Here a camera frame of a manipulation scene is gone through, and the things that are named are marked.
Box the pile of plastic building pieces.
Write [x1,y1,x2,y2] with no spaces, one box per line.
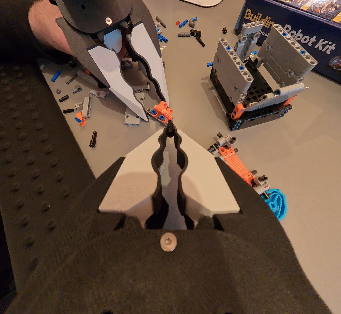
[53,15,168,88]

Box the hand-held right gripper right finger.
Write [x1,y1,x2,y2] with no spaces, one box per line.
[171,129,240,228]

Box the blue robot kit box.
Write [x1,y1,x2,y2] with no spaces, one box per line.
[235,0,341,84]

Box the curved grey panel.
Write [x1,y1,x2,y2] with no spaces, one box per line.
[88,89,110,100]

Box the person's left forearm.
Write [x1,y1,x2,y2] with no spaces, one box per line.
[0,0,40,61]

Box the person's left hand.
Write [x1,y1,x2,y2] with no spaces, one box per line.
[27,0,74,56]

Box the small orange grey subassembly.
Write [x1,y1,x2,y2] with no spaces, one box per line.
[211,133,288,222]

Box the orange connector block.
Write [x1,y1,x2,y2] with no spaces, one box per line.
[148,102,174,121]

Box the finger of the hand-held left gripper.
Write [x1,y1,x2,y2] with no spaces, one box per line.
[87,41,151,122]
[127,22,171,109]

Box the black studded mat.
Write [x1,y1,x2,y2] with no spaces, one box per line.
[0,61,126,314]

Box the grey black robot model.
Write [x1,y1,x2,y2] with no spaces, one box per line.
[209,21,310,131]

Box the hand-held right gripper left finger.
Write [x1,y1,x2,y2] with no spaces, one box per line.
[99,127,171,228]

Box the black angled axle piece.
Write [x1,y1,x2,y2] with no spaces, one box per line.
[190,29,205,47]

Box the light grey panel piece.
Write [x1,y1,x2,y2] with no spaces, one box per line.
[124,93,151,127]

